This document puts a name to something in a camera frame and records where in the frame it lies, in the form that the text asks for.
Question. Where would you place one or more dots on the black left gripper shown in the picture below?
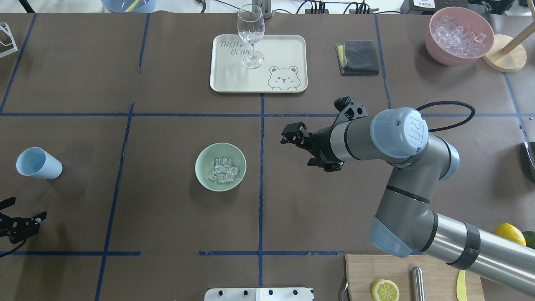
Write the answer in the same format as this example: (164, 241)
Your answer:
(16, 226)

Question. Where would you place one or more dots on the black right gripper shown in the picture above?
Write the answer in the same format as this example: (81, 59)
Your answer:
(322, 146)

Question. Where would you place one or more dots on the light blue plastic cup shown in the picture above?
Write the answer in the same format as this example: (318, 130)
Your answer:
(36, 162)

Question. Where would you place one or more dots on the mint green bowl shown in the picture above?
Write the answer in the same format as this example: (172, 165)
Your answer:
(204, 165)

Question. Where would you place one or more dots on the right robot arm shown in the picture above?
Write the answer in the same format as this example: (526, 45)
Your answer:
(403, 222)

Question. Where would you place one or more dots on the pink bowl with ice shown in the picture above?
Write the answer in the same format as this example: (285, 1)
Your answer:
(458, 36)

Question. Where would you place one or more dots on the blue bowl at table edge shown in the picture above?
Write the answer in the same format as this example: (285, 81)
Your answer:
(129, 6)

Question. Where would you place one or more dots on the wooden cutting board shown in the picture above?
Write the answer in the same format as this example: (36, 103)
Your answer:
(439, 279)

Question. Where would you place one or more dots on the clear wine glass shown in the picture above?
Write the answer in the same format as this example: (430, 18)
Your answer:
(251, 29)

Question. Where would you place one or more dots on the half lemon slice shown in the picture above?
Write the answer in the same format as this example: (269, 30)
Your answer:
(385, 290)

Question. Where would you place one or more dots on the yellow plastic knife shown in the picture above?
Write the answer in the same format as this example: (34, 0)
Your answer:
(461, 293)

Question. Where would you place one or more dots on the whole yellow lemon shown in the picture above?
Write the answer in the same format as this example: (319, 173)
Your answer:
(510, 232)

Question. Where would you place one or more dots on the wooden stand base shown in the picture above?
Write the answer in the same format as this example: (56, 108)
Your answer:
(507, 54)

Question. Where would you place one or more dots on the green lime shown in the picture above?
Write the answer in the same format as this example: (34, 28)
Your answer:
(529, 237)

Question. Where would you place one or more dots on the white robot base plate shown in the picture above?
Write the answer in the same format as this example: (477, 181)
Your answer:
(260, 294)

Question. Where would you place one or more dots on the white wire cup rack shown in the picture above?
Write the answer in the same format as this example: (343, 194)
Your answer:
(8, 44)

